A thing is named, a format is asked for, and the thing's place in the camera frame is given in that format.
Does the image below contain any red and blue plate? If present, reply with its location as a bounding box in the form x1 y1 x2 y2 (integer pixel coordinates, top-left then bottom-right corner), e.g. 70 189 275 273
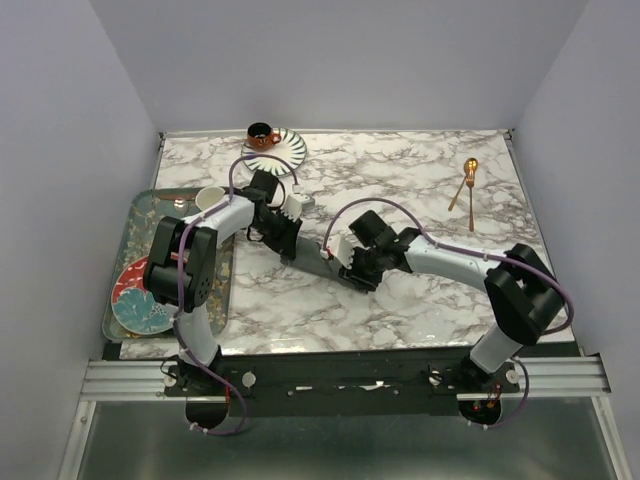
110 256 171 336

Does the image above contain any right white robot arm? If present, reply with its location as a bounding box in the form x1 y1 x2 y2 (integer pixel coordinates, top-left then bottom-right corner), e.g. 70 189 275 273
326 210 565 392

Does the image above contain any white and green cup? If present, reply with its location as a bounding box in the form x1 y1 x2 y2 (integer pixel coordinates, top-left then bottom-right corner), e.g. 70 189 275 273
195 186 226 211

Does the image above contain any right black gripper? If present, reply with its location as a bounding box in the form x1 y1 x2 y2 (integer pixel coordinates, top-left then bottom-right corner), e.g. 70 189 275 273
337 245 385 293

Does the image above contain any white striped saucer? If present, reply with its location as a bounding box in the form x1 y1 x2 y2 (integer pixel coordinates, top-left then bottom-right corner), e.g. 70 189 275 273
241 127 308 177

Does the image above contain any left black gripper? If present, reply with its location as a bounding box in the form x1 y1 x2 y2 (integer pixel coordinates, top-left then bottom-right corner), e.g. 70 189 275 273
252 209 303 260

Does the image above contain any copper fork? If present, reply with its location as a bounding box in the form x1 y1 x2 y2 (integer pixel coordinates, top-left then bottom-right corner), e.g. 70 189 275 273
466 181 475 232

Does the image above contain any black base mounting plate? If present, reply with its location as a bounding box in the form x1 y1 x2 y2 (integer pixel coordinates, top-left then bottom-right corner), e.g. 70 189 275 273
164 347 520 418

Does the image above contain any grey cloth napkin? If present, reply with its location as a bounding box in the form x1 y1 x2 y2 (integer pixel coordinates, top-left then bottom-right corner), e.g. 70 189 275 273
280 236 341 281

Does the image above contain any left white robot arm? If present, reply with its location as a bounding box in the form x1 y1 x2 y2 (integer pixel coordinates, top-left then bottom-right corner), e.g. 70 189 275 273
143 171 308 395

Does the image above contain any gold spoon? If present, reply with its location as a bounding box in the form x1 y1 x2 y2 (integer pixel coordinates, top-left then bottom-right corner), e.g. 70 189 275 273
448 157 479 211

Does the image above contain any green floral tray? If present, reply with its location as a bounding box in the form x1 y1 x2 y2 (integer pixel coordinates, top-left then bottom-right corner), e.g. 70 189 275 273
101 186 236 342

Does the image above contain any red and black cup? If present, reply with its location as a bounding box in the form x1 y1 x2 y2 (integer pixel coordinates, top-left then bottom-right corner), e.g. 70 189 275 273
246 122 282 151

